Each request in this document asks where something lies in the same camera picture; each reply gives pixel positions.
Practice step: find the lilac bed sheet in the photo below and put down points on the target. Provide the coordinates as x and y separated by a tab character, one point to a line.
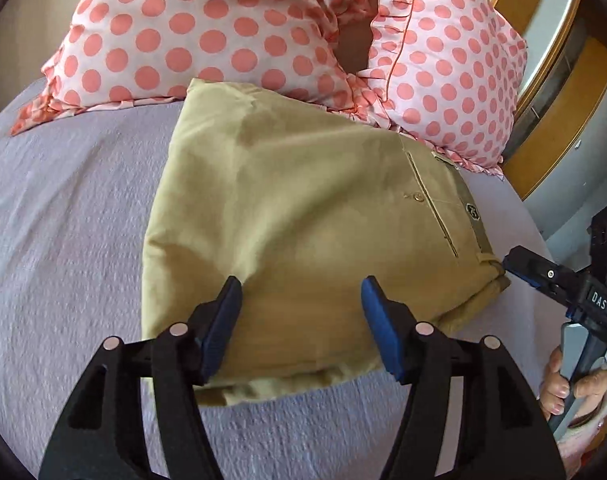
68	240

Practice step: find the pink polka dot pillow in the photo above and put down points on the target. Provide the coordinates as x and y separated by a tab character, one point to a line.
193	35
448	70

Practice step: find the person's right hand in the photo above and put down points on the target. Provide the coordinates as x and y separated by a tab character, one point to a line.
563	385

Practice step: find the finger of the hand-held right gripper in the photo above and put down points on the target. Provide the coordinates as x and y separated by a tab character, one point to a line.
531	270

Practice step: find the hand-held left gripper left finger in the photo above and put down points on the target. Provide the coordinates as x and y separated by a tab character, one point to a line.
222	326

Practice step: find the khaki pants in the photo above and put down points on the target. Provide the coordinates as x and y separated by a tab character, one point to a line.
303	220

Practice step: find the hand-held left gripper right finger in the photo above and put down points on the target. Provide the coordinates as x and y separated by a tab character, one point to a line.
383	327

